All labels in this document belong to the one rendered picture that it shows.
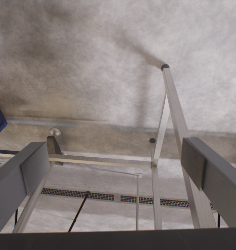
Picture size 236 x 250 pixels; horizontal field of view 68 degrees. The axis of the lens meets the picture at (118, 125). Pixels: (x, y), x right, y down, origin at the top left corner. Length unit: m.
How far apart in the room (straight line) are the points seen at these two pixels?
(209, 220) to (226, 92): 0.78
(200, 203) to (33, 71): 0.95
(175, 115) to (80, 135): 0.80
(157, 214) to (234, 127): 0.68
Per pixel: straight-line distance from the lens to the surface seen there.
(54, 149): 1.23
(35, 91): 1.13
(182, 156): 0.17
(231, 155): 1.43
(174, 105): 0.61
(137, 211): 1.36
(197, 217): 0.38
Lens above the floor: 0.84
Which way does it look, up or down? 49 degrees down
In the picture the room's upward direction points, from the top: 171 degrees counter-clockwise
